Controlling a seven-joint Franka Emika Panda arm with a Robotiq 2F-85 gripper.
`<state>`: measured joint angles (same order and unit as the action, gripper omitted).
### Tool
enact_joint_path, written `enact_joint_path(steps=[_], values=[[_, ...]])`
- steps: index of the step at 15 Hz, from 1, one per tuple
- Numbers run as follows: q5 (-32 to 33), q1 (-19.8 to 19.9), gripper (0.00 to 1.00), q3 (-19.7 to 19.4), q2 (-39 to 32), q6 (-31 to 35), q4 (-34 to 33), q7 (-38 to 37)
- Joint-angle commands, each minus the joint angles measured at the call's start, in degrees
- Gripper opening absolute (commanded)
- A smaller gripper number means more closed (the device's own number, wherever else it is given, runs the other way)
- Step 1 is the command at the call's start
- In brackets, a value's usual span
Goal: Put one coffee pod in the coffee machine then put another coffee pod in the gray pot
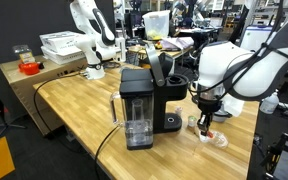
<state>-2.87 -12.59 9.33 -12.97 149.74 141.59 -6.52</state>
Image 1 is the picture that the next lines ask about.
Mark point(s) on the black pod coffee machine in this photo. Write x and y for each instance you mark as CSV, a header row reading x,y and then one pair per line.
x,y
170,90

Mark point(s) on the white plastic bottle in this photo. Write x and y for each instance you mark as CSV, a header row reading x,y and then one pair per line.
x,y
269,105

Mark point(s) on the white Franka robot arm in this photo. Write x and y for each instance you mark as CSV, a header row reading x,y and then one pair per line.
x,y
217,63

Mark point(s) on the purple white cloth bundle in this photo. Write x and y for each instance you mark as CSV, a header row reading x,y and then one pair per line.
x,y
177,42

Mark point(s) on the stack of white boxes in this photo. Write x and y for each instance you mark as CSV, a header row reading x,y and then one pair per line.
x,y
59,46

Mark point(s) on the white pod with green lid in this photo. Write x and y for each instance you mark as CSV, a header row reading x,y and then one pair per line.
x,y
192,120

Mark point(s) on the clear plastic storage bin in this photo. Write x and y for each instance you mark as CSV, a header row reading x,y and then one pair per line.
x,y
157,23

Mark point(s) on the white idle robot arm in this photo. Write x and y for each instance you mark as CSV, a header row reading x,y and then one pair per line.
x,y
97,50

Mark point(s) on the white pod orange rimmed lid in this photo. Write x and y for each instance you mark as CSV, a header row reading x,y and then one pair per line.
x,y
210,134

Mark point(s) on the red container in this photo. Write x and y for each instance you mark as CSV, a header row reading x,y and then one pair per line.
x,y
29,68

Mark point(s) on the black metal cart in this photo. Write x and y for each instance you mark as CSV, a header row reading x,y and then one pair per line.
x,y
284,160

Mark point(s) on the clear jar with label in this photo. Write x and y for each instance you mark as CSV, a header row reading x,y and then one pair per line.
x,y
24,55

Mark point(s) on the clear glass dish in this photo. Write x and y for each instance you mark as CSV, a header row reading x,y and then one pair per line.
x,y
219,140

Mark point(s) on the small clear cup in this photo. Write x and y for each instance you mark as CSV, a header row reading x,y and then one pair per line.
x,y
178,110

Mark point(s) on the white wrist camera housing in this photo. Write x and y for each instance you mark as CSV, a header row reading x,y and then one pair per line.
x,y
233,105

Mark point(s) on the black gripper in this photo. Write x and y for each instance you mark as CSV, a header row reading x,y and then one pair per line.
x,y
209,108

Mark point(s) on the clear water tank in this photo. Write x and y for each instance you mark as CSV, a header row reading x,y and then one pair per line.
x,y
139,133

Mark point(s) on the tan cabinet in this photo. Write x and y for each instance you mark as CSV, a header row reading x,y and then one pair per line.
x,y
20,90

